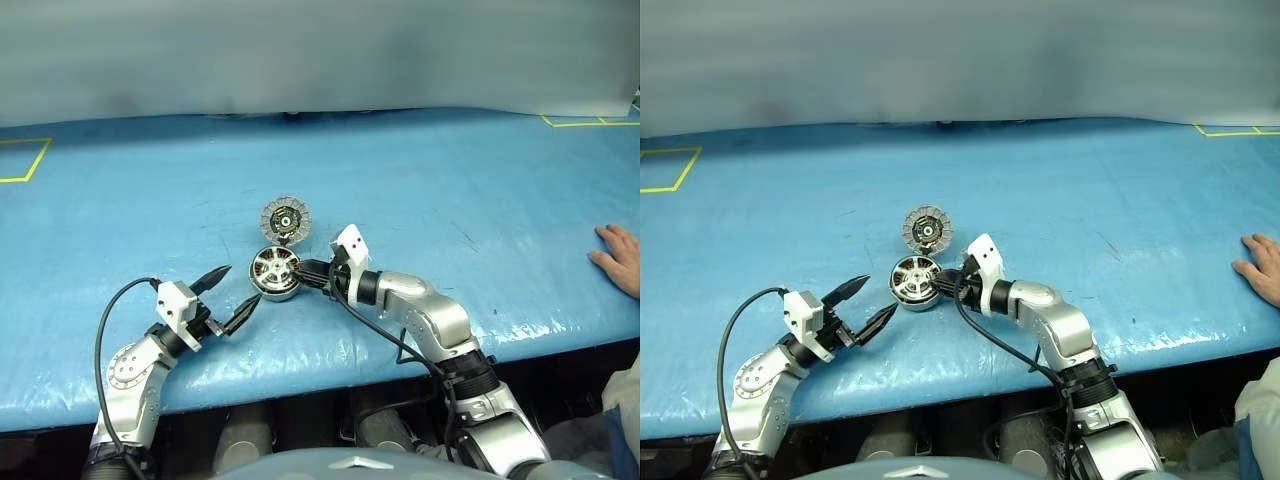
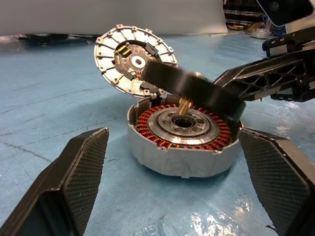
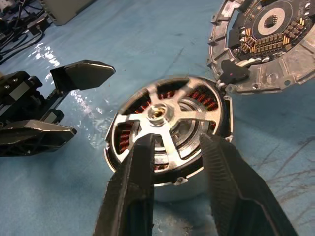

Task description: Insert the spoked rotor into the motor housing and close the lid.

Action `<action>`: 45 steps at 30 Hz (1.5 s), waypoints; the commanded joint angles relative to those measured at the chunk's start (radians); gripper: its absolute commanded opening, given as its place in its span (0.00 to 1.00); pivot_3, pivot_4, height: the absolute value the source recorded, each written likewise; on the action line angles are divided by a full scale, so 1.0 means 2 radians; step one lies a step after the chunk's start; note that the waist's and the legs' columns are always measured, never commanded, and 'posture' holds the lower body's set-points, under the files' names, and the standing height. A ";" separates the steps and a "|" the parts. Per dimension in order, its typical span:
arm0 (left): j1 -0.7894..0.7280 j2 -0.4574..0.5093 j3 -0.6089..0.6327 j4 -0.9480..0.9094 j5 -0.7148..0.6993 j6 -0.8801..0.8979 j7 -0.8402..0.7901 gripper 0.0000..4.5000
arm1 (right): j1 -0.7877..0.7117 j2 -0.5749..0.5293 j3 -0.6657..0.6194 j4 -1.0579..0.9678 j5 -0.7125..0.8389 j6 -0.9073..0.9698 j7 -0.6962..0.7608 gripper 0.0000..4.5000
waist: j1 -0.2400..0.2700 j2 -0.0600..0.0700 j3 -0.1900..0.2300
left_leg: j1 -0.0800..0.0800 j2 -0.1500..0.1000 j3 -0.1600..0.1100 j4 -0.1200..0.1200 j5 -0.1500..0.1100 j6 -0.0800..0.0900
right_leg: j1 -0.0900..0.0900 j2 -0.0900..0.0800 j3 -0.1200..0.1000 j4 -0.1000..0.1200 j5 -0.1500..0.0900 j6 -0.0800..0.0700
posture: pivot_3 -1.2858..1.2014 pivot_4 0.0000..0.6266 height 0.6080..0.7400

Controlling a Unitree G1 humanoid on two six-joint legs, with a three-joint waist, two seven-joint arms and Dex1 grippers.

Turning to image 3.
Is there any blue foam table cover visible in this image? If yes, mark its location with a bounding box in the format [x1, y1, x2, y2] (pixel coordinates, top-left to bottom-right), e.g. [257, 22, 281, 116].
[0, 0, 315, 236]

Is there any silver motor with copper windings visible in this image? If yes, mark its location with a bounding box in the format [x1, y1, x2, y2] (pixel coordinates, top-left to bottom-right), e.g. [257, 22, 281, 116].
[102, 74, 235, 203]

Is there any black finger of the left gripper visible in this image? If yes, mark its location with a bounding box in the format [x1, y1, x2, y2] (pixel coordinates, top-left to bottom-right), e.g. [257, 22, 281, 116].
[50, 59, 117, 92]
[0, 119, 78, 157]

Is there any grey equipment box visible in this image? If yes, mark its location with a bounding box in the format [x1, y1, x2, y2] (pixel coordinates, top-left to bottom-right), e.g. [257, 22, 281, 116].
[41, 0, 99, 27]

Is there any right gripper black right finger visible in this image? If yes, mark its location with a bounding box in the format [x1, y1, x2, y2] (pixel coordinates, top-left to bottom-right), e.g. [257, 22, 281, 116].
[199, 133, 300, 236]

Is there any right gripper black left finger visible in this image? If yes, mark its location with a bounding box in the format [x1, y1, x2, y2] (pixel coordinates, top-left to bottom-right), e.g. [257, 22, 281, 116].
[93, 132, 157, 236]

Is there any black electronic device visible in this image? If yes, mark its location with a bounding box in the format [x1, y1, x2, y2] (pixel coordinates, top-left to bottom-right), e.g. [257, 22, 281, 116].
[26, 12, 53, 35]

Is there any black cable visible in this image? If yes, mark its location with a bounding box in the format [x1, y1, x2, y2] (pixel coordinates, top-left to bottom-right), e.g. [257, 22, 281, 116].
[0, 31, 45, 63]

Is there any silver motor cover circuit board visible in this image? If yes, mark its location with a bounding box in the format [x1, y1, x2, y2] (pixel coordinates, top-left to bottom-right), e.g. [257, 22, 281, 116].
[207, 0, 315, 95]

